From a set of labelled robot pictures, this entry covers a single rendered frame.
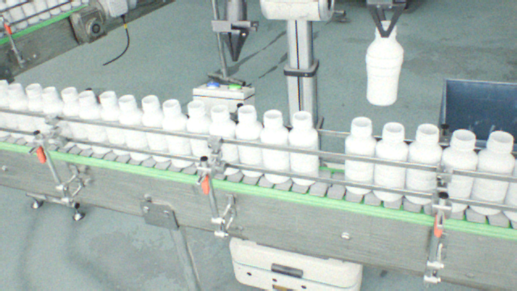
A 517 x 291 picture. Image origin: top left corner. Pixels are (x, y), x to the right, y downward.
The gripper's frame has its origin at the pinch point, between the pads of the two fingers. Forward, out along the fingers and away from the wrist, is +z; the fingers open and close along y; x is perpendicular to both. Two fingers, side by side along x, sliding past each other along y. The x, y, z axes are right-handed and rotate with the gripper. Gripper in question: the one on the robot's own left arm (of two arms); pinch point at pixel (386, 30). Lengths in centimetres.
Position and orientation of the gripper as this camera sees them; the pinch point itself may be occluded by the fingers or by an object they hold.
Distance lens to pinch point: 92.8
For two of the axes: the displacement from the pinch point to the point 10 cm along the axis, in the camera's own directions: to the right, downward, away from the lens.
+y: 3.8, -5.2, 7.7
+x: -9.2, -1.2, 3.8
